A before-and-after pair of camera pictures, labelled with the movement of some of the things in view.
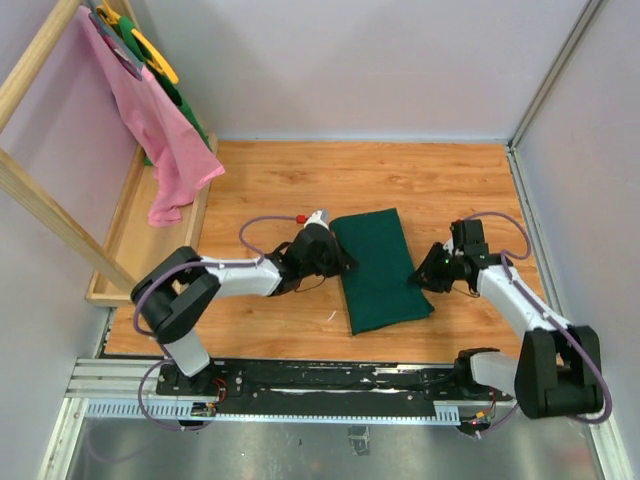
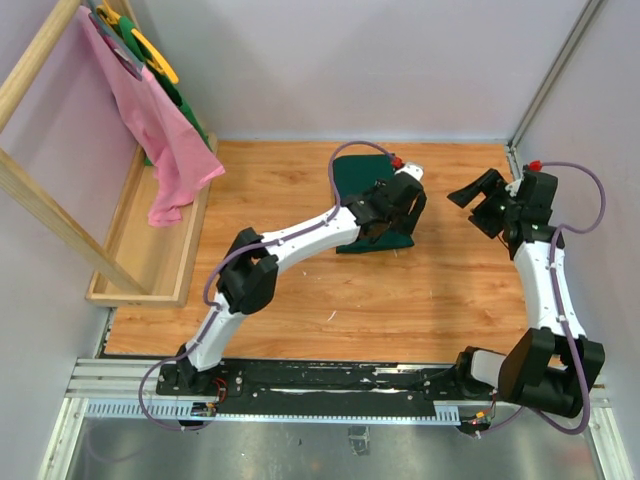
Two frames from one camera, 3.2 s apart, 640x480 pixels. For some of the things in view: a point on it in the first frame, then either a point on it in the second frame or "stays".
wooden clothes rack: (132, 243) stays
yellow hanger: (112, 17) stays
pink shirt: (180, 157) stays
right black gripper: (426, 275) → (488, 184)
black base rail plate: (396, 383) stays
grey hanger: (114, 43) stays
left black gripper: (343, 261) → (410, 218)
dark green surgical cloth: (377, 290) → (357, 174)
